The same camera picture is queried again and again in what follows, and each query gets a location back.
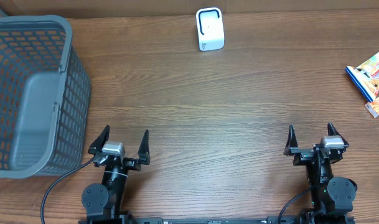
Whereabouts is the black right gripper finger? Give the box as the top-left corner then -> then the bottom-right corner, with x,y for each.
327,122 -> 349,146
283,124 -> 299,156

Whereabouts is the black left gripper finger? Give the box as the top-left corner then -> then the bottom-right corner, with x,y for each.
138,129 -> 151,165
88,125 -> 110,155

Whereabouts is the small orange white tissue pack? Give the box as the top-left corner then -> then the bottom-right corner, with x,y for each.
365,97 -> 379,118

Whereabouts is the yellow snack packet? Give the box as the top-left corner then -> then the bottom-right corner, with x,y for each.
345,52 -> 379,102

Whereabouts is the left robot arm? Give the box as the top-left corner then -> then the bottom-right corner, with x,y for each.
82,126 -> 151,224

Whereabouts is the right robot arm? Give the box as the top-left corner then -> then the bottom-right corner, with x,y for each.
278,123 -> 358,224

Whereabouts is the white barcode scanner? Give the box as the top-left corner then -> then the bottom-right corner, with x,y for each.
195,7 -> 225,52

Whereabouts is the dark grey plastic basket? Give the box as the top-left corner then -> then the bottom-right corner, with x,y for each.
0,16 -> 91,179

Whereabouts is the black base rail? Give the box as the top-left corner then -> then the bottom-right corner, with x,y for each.
77,215 -> 356,224

